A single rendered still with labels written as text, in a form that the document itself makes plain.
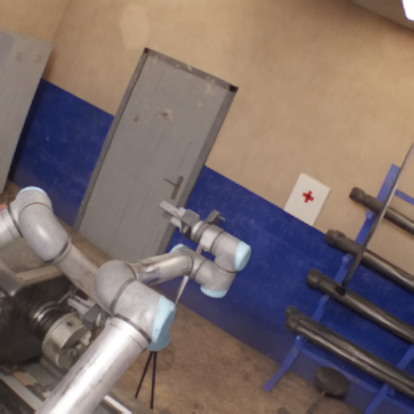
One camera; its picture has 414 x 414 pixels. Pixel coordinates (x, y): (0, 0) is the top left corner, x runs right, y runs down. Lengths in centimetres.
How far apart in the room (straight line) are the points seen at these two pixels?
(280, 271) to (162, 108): 192
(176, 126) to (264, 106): 89
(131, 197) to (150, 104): 95
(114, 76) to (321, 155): 233
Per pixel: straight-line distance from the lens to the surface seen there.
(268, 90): 496
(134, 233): 556
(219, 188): 512
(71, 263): 157
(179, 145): 524
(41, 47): 560
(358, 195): 435
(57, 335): 223
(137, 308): 135
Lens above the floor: 245
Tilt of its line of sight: 16 degrees down
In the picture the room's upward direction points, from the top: 24 degrees clockwise
